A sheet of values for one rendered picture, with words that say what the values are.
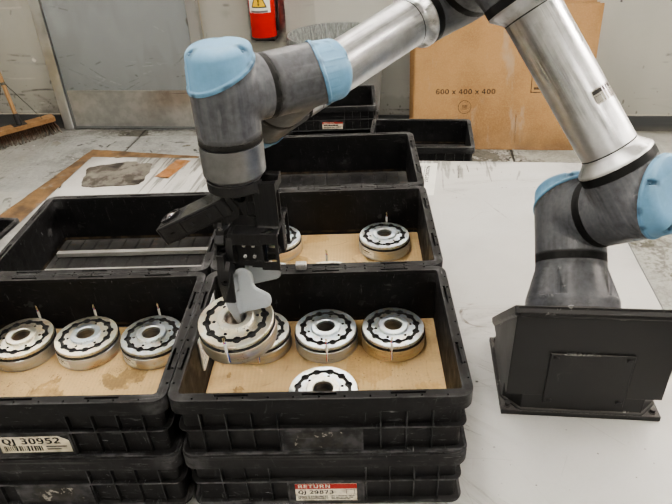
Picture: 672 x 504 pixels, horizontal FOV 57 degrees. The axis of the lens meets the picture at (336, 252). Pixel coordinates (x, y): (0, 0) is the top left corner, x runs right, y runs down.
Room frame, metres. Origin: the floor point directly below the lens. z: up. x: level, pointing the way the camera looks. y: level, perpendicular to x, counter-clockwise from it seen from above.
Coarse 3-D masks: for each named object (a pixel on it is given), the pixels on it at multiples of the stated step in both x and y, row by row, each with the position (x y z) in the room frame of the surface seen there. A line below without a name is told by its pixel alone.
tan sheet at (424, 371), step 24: (360, 336) 0.80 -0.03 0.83; (432, 336) 0.79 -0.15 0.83; (288, 360) 0.75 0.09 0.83; (360, 360) 0.74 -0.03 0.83; (408, 360) 0.73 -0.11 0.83; (432, 360) 0.73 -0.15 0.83; (216, 384) 0.70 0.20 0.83; (240, 384) 0.70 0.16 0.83; (264, 384) 0.70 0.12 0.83; (288, 384) 0.69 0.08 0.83; (360, 384) 0.69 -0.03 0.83; (384, 384) 0.68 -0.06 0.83; (408, 384) 0.68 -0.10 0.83; (432, 384) 0.68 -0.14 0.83
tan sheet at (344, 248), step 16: (304, 240) 1.12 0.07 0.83; (320, 240) 1.12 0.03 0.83; (336, 240) 1.11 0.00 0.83; (352, 240) 1.11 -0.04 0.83; (416, 240) 1.10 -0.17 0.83; (304, 256) 1.06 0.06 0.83; (320, 256) 1.05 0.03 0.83; (336, 256) 1.05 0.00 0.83; (352, 256) 1.05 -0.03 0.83; (416, 256) 1.04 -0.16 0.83
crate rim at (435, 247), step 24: (288, 192) 1.15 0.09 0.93; (312, 192) 1.15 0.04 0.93; (336, 192) 1.15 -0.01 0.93; (360, 192) 1.15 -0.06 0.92; (432, 216) 1.02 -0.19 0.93; (432, 240) 0.93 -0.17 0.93; (216, 264) 0.89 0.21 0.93; (288, 264) 0.88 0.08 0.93; (312, 264) 0.88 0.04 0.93; (336, 264) 0.87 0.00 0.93; (360, 264) 0.87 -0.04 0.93; (384, 264) 0.87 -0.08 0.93; (408, 264) 0.86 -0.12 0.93; (432, 264) 0.86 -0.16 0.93
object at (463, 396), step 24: (192, 336) 0.70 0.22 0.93; (456, 336) 0.67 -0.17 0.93; (456, 360) 0.62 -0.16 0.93; (192, 408) 0.57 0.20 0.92; (216, 408) 0.57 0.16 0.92; (240, 408) 0.57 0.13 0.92; (264, 408) 0.57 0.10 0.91; (288, 408) 0.57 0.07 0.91; (312, 408) 0.56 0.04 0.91; (336, 408) 0.56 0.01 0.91; (360, 408) 0.56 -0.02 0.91; (384, 408) 0.56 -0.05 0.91; (408, 408) 0.56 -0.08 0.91; (432, 408) 0.56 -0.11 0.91; (456, 408) 0.56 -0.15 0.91
